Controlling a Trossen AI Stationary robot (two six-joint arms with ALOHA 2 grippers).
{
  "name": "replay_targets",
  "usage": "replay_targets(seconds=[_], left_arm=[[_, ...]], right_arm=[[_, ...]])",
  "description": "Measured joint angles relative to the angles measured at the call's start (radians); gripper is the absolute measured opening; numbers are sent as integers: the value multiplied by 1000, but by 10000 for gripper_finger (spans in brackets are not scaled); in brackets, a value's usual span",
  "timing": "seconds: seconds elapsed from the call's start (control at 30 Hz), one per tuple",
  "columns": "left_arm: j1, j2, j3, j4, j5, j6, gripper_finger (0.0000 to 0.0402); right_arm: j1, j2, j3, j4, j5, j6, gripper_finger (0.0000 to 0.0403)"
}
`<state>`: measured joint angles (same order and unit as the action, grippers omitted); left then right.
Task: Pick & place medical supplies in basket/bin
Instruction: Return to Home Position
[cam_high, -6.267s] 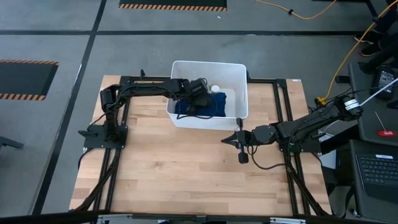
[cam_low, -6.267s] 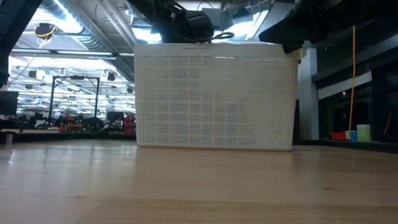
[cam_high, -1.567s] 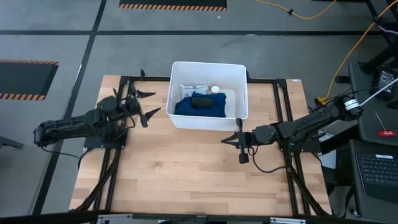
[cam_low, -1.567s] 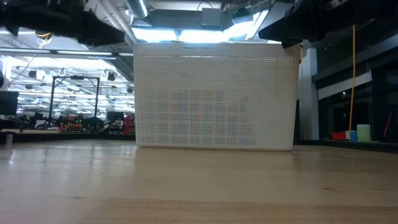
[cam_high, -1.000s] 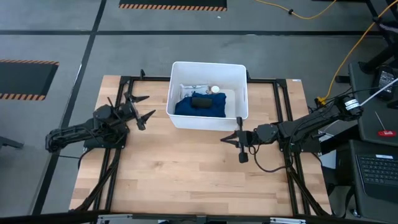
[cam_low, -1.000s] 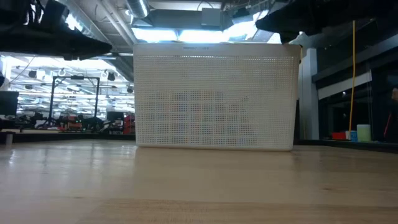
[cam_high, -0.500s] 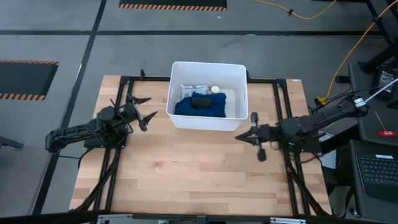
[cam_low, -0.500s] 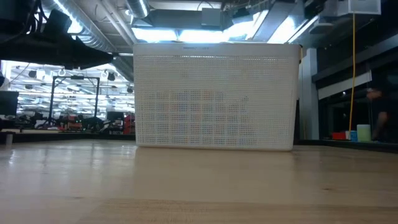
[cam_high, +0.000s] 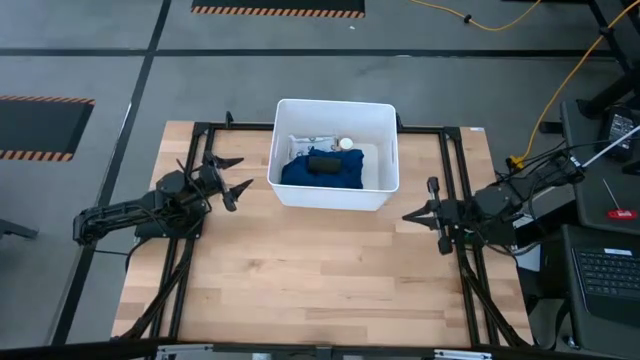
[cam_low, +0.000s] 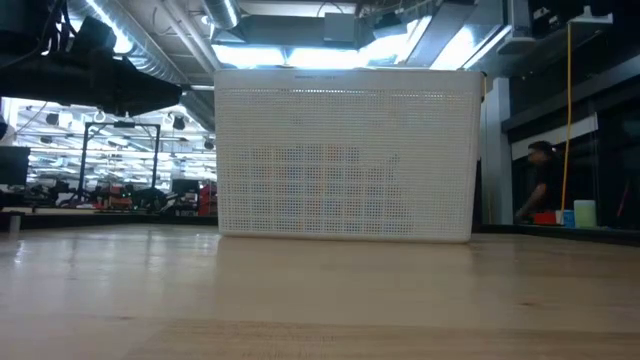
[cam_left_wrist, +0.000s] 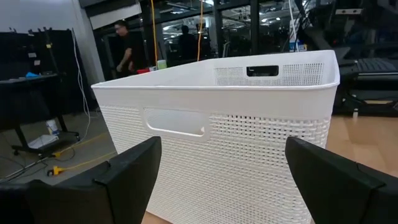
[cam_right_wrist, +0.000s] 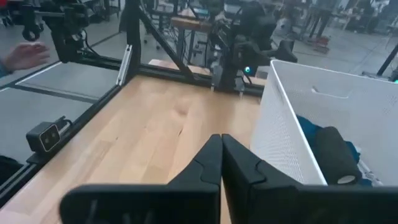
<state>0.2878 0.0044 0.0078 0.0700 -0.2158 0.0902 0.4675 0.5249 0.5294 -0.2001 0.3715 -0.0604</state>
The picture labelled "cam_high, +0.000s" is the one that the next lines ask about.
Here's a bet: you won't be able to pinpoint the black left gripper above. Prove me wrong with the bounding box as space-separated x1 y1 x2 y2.
197 152 255 213

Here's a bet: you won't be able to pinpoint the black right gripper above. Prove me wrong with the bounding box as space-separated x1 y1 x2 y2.
402 176 476 256

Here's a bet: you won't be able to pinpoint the dark blue cloth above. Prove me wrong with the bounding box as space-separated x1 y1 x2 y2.
279 147 365 190

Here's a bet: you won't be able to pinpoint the white printed gauze package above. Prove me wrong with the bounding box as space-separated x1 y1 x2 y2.
287 133 339 160

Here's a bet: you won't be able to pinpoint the black bandage roll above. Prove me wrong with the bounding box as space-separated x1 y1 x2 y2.
306 155 344 176

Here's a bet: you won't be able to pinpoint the white perforated plastic basket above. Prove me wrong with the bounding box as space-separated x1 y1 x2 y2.
266 98 401 212

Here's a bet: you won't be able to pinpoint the black side desk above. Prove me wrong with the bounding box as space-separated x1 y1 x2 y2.
559 97 640 236

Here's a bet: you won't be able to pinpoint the black striped floor mat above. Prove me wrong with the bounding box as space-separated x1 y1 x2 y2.
190 0 366 20
0 94 96 162

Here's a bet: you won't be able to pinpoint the black laptop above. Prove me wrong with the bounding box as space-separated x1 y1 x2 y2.
542 223 640 359

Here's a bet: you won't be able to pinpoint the black power supply brick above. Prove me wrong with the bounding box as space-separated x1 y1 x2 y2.
599 107 637 161

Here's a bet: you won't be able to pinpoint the black stand legs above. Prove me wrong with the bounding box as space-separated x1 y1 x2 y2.
574 0 640 119

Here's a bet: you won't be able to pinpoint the black metal table frame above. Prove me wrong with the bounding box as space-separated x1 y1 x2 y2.
117 110 531 351

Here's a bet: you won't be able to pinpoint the yellow extension cable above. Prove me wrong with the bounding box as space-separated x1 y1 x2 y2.
409 0 544 32
508 0 640 171

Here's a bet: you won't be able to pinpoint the red handled tool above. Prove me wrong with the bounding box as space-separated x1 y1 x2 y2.
602 178 639 221

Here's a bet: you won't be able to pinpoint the black camera rig bar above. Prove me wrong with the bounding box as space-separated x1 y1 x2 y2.
0 338 640 360

